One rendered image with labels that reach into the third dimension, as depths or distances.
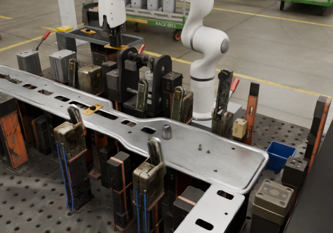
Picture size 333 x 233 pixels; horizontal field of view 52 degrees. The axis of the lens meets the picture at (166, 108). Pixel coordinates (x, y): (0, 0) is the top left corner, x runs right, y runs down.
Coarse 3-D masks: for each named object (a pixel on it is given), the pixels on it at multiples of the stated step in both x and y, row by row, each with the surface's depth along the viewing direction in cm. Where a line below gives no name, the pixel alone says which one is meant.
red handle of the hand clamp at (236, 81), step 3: (234, 78) 121; (237, 78) 121; (234, 81) 120; (237, 81) 120; (231, 84) 120; (234, 84) 120; (237, 84) 120; (231, 87) 119; (234, 87) 119; (231, 90) 119; (234, 90) 119; (231, 93) 119; (228, 99) 118; (222, 108) 117; (219, 111) 116; (219, 114) 116
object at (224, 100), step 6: (222, 72) 108; (228, 72) 109; (222, 78) 108; (228, 78) 110; (222, 84) 113; (228, 84) 111; (222, 90) 113; (228, 90) 112; (222, 96) 114; (228, 96) 114; (216, 102) 115; (222, 102) 115; (216, 108) 116; (216, 114) 116; (222, 114) 115; (222, 120) 116
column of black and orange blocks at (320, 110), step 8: (320, 96) 98; (320, 104) 96; (328, 104) 95; (320, 112) 97; (328, 112) 100; (320, 120) 98; (312, 128) 101; (320, 128) 99; (312, 136) 102; (320, 136) 100; (312, 144) 102; (312, 152) 104; (304, 160) 106; (312, 160) 105; (304, 176) 109; (296, 200) 114
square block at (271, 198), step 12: (264, 180) 88; (264, 192) 84; (276, 192) 84; (288, 192) 84; (264, 204) 82; (276, 204) 81; (288, 204) 82; (252, 216) 87; (264, 216) 84; (276, 216) 82; (252, 228) 88; (264, 228) 86; (276, 228) 84
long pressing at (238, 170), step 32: (32, 96) 141; (64, 96) 141; (96, 96) 140; (96, 128) 120; (128, 128) 120; (160, 128) 120; (192, 128) 119; (192, 160) 104; (224, 160) 104; (256, 160) 104
